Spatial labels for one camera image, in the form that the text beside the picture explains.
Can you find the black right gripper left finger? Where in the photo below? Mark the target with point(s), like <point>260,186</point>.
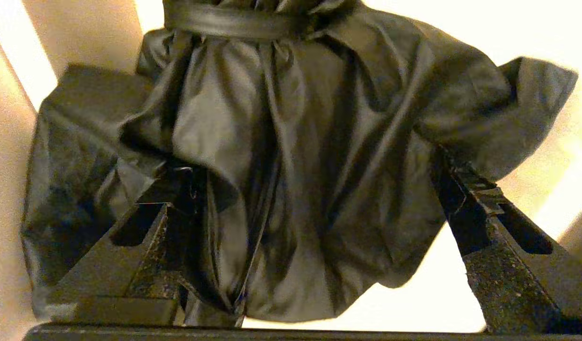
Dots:
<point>130,279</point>

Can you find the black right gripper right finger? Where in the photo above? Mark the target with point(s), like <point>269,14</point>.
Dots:
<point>513,284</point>

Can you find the white cabinet drawer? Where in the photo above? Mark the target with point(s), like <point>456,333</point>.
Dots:
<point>452,293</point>

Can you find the black umbrella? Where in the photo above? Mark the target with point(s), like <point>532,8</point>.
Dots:
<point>281,166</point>

